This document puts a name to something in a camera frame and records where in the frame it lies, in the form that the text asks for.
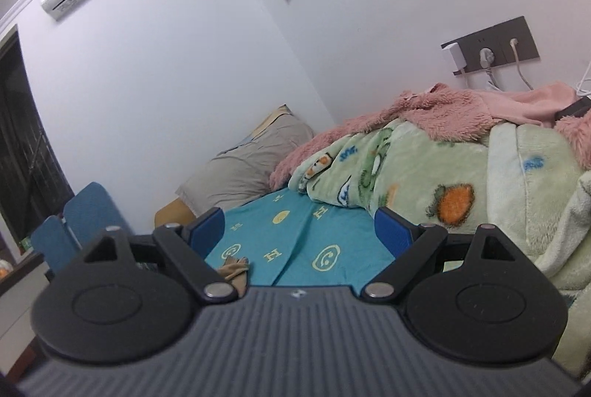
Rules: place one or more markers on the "white table with dark top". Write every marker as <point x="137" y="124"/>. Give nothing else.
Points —
<point x="23" y="284"/>

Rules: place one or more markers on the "grey pillow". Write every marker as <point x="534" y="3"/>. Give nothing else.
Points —
<point x="249" y="166"/>

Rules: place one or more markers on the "yellow bed headboard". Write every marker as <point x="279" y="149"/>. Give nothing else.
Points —
<point x="173" y="212"/>

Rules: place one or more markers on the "dark barred window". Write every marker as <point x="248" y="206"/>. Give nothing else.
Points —
<point x="27" y="157"/>

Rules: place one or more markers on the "white round plug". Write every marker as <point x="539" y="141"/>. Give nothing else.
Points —
<point x="485" y="57"/>

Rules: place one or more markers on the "teal printed bed sheet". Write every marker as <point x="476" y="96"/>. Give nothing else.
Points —
<point x="295" y="235"/>

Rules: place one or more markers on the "white small plug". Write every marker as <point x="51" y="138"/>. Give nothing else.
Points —
<point x="513" y="46"/>

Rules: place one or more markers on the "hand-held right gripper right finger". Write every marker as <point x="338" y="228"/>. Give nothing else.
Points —
<point x="392" y="233"/>

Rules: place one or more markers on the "dark wall socket panel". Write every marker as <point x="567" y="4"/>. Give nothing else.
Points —
<point x="501" y="32"/>

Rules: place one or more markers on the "blue covered chair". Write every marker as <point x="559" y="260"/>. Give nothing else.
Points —
<point x="51" y="240"/>
<point x="94" y="207"/>

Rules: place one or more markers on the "white and orange small item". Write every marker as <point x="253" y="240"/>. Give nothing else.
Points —
<point x="3" y="271"/>

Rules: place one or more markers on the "dark flat object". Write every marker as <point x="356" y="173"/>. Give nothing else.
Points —
<point x="575" y="107"/>

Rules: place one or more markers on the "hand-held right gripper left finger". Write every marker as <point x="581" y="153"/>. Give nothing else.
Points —
<point x="207" y="233"/>

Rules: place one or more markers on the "yellow printed pillow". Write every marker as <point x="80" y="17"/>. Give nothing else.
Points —
<point x="272" y="117"/>

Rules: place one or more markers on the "tan printed shirt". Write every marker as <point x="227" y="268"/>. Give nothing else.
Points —
<point x="235" y="271"/>

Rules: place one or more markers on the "green cartoon fleece blanket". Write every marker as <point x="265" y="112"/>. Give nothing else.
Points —
<point x="429" y="166"/>

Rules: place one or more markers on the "white charger block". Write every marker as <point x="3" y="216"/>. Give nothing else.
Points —
<point x="455" y="57"/>

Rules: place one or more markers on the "pink fluffy blanket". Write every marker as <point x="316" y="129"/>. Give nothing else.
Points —
<point x="438" y="113"/>

